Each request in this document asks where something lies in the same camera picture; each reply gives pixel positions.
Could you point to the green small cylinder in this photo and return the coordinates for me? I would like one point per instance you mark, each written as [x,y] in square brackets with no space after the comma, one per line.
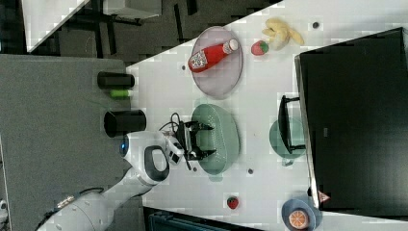
[118,94]

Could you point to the red plush strawberry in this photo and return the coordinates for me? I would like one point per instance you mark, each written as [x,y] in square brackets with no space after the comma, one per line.
[259,48]

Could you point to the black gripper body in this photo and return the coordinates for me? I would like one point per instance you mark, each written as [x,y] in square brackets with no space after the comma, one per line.
[185,134]

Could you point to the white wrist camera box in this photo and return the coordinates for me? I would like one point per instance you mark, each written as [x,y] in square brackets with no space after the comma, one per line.
[174,149]

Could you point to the orange slice toy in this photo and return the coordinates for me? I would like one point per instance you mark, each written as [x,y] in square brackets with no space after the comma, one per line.
[299,220]

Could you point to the blue bowl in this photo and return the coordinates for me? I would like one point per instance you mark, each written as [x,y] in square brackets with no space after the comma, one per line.
[305,204]

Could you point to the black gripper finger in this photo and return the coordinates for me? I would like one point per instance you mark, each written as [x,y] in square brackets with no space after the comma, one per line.
[198,126]
[197,154]

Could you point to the green plastic cup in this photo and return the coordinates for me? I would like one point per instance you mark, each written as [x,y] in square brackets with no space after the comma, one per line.
[297,138]

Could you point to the yellow plush toy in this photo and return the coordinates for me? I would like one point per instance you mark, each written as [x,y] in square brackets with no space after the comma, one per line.
[280,33]

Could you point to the black cylinder lower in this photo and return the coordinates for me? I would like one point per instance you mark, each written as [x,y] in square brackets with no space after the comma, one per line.
[123,122]

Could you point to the grey round plate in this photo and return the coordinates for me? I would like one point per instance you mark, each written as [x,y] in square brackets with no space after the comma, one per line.
[219,80]

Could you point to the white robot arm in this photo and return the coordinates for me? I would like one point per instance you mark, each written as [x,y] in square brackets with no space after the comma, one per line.
[149,154]

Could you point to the small red tomato toy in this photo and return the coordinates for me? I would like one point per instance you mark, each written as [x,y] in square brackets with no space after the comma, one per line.
[232,202]

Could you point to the toy stove with blue top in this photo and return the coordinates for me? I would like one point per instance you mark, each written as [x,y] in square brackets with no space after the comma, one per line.
[354,107]

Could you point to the green plastic strainer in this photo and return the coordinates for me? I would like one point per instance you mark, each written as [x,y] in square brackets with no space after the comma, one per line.
[223,139]

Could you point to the red plush ketchup bottle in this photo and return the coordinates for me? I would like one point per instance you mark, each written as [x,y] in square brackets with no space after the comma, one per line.
[208,57]

